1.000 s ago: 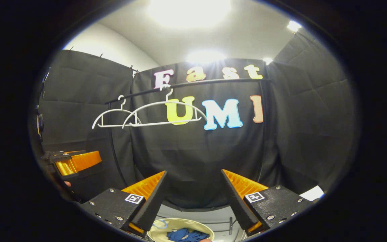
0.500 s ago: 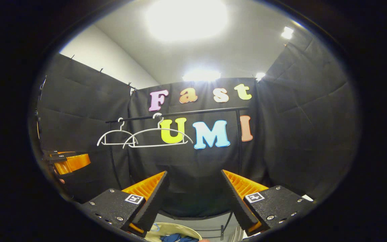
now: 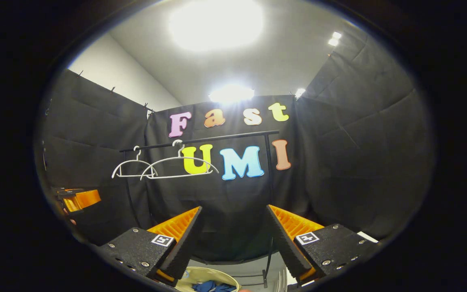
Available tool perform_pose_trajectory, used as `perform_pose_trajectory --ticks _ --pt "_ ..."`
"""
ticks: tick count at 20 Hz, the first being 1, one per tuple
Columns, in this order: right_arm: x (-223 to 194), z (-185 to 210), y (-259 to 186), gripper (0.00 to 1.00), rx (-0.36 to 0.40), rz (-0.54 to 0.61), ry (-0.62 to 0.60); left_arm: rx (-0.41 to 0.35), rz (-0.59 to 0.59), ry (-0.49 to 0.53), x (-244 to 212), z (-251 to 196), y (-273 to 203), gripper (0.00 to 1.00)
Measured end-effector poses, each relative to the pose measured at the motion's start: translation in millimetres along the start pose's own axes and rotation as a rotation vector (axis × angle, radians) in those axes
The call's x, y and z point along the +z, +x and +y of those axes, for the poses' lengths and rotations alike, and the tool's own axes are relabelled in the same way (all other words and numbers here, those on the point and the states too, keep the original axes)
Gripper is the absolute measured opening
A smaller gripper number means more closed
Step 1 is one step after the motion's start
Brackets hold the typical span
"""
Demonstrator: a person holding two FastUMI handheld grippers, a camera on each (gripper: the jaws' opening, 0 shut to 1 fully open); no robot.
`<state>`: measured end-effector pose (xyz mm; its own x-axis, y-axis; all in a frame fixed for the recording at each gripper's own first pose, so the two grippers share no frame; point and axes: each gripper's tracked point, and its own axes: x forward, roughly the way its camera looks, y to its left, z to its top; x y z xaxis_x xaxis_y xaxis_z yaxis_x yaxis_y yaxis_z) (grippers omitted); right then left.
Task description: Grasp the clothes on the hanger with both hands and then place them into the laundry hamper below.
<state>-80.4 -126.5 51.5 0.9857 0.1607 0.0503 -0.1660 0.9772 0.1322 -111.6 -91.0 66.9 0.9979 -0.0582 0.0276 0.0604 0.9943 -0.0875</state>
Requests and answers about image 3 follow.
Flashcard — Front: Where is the long ceiling light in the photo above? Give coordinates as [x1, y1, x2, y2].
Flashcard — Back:
[208, 84, 255, 104]

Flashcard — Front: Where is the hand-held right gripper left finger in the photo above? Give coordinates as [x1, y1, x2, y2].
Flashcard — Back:
[98, 206, 203, 284]

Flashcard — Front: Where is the beige laundry hamper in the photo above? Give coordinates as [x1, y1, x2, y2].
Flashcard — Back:
[175, 266, 240, 292]

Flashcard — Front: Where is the blue corduroy jacket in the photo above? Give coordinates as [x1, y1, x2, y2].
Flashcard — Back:
[192, 280, 237, 292]

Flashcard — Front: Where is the black metal clothes rack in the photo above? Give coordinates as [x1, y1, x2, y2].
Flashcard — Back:
[119, 130, 281, 288]

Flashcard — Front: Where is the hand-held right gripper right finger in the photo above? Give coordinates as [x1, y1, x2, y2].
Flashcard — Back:
[267, 204, 382, 286]

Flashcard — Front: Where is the white ribbed panel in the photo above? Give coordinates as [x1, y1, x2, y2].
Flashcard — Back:
[276, 266, 299, 290]

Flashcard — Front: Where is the white plastic clothes hanger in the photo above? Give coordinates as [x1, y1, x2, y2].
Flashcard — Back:
[112, 146, 158, 179]
[140, 140, 220, 180]

